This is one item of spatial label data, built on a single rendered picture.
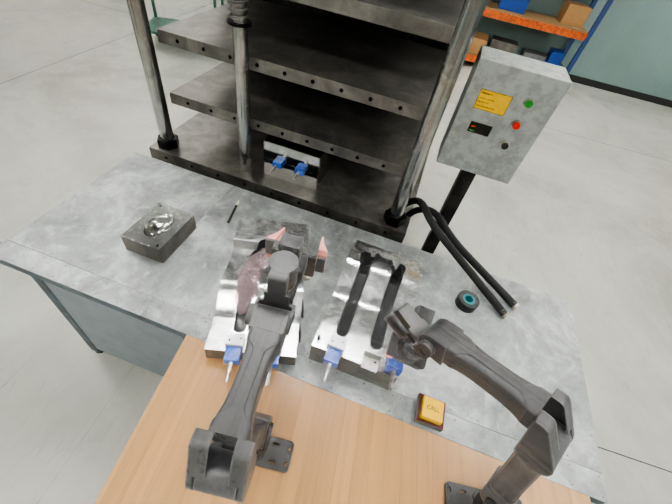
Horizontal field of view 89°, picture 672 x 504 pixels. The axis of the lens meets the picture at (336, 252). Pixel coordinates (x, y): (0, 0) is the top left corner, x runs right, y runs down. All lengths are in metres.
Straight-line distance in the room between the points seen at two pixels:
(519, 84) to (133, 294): 1.44
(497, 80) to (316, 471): 1.30
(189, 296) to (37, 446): 1.08
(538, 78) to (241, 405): 1.27
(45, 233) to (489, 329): 1.61
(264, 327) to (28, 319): 1.91
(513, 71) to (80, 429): 2.23
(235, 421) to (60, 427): 1.55
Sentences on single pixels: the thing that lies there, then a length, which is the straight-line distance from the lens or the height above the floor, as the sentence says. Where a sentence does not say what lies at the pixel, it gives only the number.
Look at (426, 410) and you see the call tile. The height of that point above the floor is 0.84.
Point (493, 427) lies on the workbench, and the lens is 1.21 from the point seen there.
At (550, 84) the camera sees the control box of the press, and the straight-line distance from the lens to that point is 1.42.
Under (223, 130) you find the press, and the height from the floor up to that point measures 0.79.
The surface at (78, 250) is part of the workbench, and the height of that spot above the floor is 0.80.
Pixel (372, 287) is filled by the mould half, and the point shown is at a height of 0.91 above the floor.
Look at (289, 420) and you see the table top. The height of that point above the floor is 0.80.
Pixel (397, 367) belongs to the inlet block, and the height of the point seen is 0.94.
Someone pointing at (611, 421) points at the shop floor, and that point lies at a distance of 2.63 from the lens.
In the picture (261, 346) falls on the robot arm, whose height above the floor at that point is 1.23.
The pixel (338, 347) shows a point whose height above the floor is 0.92.
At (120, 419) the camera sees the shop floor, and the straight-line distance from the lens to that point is 2.00.
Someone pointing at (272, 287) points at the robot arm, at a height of 1.27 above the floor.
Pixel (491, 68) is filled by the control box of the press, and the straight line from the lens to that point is 1.38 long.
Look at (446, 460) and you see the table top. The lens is 1.12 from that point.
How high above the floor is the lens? 1.80
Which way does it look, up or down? 47 degrees down
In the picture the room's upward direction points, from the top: 13 degrees clockwise
